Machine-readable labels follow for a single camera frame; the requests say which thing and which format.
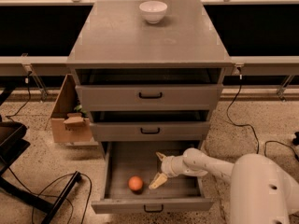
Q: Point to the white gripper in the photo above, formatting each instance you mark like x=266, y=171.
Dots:
x=168, y=166

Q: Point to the orange fruit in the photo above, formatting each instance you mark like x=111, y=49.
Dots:
x=135, y=183

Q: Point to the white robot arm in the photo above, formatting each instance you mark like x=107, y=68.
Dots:
x=261, y=192

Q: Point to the grey bottom drawer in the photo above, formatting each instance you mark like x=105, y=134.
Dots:
x=126, y=159

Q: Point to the grey drawer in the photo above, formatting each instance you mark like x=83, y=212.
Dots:
x=173, y=125
x=150, y=89
x=126, y=159

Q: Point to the grey middle drawer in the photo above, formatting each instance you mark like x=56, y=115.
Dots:
x=173, y=125

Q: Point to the grey drawer cabinet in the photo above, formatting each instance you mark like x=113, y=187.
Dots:
x=116, y=36

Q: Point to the grey top drawer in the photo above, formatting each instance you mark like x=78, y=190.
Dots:
x=150, y=89

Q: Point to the cardboard box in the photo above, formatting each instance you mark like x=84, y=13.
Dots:
x=68, y=125

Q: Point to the white ceramic bowl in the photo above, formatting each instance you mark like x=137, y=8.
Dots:
x=153, y=11

